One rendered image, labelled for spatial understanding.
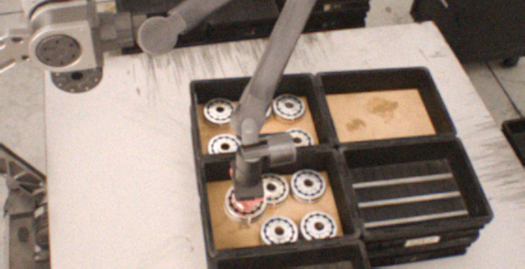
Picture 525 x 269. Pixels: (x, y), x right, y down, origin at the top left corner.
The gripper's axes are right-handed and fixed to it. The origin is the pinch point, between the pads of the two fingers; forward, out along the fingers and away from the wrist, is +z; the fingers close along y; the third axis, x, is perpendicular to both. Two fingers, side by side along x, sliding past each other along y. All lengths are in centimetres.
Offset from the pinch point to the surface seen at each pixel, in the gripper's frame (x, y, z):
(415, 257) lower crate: -51, -8, 32
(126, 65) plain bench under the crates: 30, 83, 37
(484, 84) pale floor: -160, 120, 109
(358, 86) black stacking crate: -47, 50, 21
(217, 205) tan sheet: 5.2, 11.8, 22.8
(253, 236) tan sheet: -3.5, 0.8, 22.7
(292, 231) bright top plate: -13.8, -0.3, 20.0
